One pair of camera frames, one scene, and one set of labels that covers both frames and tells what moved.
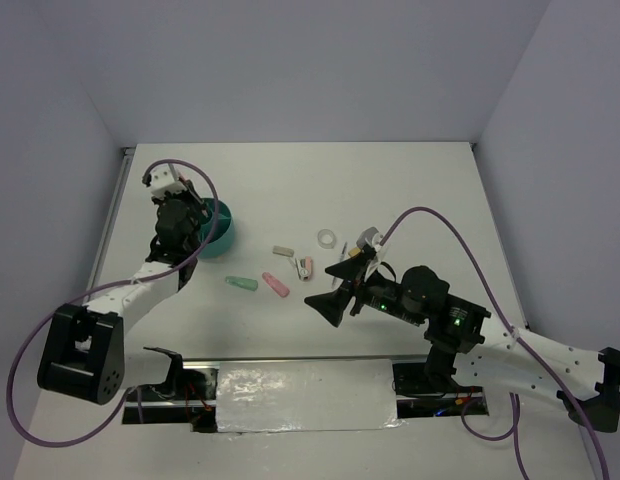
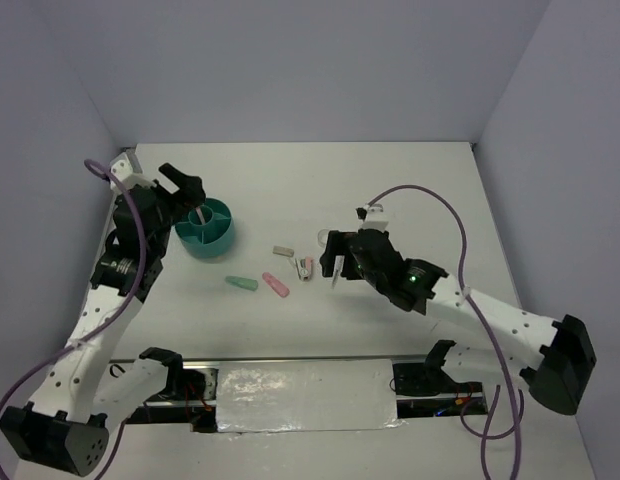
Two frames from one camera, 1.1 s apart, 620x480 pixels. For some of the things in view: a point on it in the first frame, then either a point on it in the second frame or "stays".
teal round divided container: x=224 y=229 stays
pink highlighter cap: x=278 y=287 stays
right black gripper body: x=377 y=292 to x=370 y=276
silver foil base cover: x=351 y=394 stays
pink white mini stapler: x=304 y=268 stays
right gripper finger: x=332 y=304 to x=340 y=243
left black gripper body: x=193 y=206 to x=168 y=209
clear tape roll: x=326 y=238 stays
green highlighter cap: x=246 y=283 stays
